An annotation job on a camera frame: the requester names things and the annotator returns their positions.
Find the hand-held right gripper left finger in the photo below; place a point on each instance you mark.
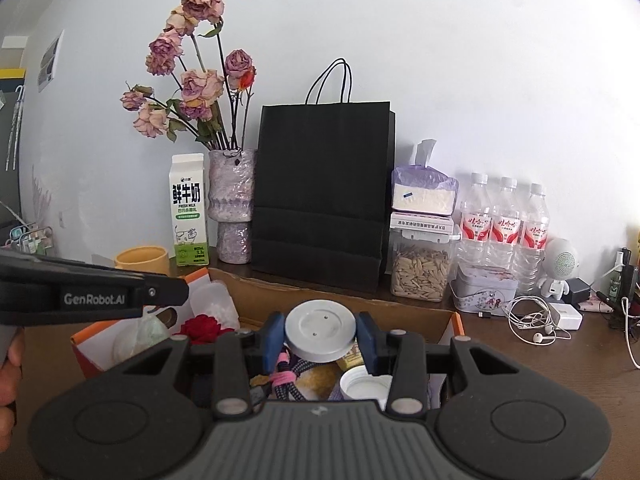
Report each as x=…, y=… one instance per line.
x=274, y=345

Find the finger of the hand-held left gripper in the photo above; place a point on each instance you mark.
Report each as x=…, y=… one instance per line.
x=165, y=292

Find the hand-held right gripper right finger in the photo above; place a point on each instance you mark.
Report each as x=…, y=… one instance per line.
x=367, y=347

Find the small yellow block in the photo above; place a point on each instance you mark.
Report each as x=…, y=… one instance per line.
x=350, y=358

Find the large white plastic bottle cap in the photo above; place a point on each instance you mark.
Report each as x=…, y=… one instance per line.
x=365, y=385

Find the red cardboard box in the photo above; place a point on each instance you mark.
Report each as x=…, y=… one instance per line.
x=400, y=322

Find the white lid two dimples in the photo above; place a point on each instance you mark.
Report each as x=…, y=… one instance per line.
x=320, y=330

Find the red artificial rose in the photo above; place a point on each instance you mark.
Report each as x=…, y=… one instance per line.
x=200, y=327

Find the clear plastic bag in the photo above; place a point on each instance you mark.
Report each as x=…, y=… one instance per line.
x=142, y=342

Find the yellow plush toy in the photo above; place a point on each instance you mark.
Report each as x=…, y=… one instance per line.
x=320, y=385

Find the person's left hand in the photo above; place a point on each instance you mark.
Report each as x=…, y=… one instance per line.
x=17, y=350

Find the yellow ceramic mug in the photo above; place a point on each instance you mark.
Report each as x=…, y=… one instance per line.
x=142, y=259

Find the white milk carton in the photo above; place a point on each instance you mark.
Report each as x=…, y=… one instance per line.
x=189, y=210

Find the clear container of seeds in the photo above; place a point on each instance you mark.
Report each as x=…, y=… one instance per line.
x=420, y=270

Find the purple speckled vase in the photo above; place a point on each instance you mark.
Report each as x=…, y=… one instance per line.
x=232, y=195

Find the printed tin box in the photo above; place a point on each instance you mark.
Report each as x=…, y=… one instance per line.
x=482, y=290

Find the flat white box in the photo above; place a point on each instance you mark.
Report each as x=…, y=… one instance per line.
x=425, y=225

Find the black paper bag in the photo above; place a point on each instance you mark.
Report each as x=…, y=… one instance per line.
x=320, y=185

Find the white charger block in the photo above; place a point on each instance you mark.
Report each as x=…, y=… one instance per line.
x=565, y=316

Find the bunch of dried roses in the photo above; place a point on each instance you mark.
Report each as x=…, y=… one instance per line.
x=200, y=85

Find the small white robot speaker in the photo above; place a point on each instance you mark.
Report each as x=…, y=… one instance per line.
x=562, y=260

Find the black power adapter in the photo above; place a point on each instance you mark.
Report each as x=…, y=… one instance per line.
x=580, y=290

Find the small green bottle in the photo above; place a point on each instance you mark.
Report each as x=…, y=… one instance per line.
x=616, y=285

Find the grey wall sign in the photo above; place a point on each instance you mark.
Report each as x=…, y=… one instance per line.
x=50, y=62

